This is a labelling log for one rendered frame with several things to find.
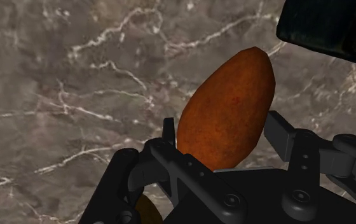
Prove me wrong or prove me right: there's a brown rounded thing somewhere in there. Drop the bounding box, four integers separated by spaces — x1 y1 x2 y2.
134 193 164 224

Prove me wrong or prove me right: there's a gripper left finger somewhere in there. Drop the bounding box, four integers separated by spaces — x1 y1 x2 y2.
78 116 248 224

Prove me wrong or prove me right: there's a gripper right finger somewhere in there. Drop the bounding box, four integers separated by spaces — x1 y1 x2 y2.
263 110 356 222

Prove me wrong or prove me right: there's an orange-brown oval fruit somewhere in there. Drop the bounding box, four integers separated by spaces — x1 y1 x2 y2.
176 46 276 172

